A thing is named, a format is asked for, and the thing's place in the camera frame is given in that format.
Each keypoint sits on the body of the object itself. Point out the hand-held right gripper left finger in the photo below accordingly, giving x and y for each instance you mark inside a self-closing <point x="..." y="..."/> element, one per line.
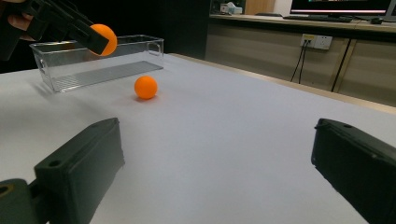
<point x="81" y="168"/>

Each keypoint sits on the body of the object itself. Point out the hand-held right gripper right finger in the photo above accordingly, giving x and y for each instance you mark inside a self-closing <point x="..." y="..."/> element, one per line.
<point x="358" y="168"/>

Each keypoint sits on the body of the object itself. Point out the orange ball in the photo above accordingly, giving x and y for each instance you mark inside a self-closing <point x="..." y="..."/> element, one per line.
<point x="145" y="87"/>
<point x="109" y="35"/>

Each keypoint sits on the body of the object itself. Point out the clear plastic box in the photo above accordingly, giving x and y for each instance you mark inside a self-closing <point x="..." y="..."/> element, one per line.
<point x="102" y="73"/>

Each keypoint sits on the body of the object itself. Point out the black curtain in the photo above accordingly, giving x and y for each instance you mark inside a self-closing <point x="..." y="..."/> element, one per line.
<point x="155" y="18"/>

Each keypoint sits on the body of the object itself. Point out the white table cover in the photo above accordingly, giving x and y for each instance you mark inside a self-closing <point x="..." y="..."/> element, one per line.
<point x="218" y="140"/>

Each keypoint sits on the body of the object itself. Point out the tissue box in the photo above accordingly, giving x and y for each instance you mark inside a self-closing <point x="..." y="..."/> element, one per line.
<point x="233" y="9"/>

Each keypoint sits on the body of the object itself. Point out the long beige desk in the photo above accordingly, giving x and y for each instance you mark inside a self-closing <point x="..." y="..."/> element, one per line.
<point x="264" y="53"/>

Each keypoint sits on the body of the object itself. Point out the black computer mouse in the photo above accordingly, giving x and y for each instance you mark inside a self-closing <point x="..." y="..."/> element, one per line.
<point x="376" y="20"/>

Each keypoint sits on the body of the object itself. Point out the black keyboard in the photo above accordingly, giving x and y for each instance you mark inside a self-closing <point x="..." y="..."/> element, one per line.
<point x="317" y="18"/>

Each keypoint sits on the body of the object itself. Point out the black monitor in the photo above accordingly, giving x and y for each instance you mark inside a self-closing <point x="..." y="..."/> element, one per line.
<point x="339" y="4"/>

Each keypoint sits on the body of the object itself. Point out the wooden door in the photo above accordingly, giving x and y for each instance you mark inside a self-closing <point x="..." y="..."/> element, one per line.
<point x="258" y="6"/>

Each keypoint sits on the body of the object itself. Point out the dark flat pad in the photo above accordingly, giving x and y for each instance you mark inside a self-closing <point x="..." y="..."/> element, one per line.
<point x="268" y="14"/>

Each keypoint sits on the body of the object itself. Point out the white wall socket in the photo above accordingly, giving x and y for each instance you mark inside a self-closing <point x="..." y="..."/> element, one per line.
<point x="322" y="42"/>

